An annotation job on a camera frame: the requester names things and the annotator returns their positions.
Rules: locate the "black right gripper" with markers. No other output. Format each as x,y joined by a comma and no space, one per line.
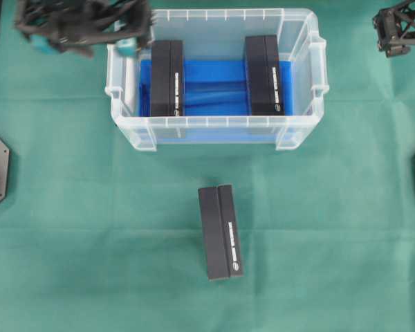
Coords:
395,27

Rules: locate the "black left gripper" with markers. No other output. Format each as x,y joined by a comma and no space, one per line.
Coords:
76,26

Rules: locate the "black RealSense box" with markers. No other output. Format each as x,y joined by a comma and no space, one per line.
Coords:
263,76
220,232
167,98

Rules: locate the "clear plastic storage case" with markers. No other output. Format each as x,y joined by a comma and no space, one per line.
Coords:
213,35

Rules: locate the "blue cloth liner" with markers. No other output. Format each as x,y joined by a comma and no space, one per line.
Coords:
215,88

